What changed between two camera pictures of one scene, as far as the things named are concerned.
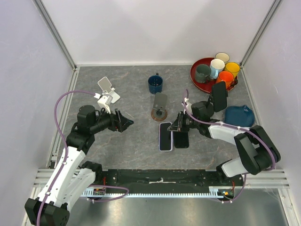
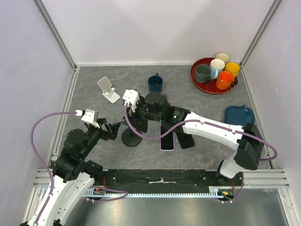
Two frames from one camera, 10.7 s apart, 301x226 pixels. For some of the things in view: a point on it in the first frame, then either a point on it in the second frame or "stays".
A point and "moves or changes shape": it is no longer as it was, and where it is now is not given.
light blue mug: x=216 y=65 stays
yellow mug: x=233 y=67 stays
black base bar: x=163 y=181 stays
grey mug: x=202 y=73 stays
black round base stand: x=209 y=108 -> x=130 y=139
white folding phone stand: x=105 y=85 stays
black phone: x=181 y=139 moves or changes shape
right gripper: x=178 y=123 -> x=138 y=103
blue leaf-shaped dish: x=242 y=116 stays
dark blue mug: x=155 y=84 stays
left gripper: x=115 y=125 -> x=112 y=130
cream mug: x=223 y=56 stays
